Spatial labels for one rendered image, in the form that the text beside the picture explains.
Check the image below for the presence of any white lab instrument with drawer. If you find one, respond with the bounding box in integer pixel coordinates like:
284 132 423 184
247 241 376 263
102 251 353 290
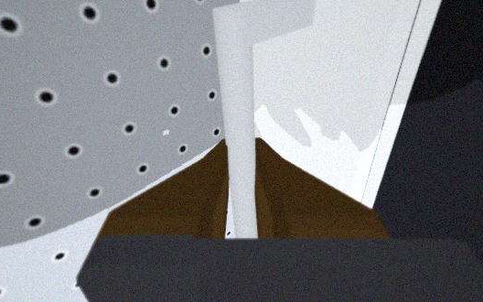
212 0 483 264

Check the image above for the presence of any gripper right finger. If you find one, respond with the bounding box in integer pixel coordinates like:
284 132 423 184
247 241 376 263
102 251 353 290
254 137 391 239

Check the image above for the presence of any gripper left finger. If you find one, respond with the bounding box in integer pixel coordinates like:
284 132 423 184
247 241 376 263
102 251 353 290
95 138 230 241

